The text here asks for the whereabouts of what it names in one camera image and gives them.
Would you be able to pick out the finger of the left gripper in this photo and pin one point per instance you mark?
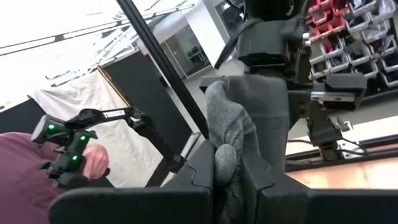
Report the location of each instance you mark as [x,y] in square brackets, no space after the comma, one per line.
[345,82]
[211,83]

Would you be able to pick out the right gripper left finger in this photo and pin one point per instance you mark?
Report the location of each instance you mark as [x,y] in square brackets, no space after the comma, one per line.
[140,205]

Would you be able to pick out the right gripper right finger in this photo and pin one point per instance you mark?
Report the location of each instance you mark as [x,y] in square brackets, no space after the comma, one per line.
[311,205]

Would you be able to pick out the grey cap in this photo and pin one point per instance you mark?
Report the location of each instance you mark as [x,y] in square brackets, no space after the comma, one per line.
[230,124]

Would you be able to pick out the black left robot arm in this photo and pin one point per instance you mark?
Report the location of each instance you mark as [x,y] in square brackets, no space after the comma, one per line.
[273,7]

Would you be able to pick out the red and grey storage bins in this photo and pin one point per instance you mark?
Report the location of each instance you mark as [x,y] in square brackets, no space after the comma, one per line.
[357,31]

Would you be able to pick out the person's hand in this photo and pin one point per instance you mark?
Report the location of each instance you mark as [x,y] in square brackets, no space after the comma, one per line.
[96,161]

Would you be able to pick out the black panel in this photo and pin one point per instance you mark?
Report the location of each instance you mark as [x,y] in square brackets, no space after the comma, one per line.
[140,87]

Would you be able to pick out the white cloth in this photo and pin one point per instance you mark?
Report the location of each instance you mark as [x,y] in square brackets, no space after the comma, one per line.
[102,93]

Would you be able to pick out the black aluminium post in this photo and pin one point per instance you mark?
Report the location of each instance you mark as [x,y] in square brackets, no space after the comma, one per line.
[161,62]

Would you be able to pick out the black aluminium frame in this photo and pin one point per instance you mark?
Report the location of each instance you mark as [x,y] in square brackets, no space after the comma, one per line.
[373,147]

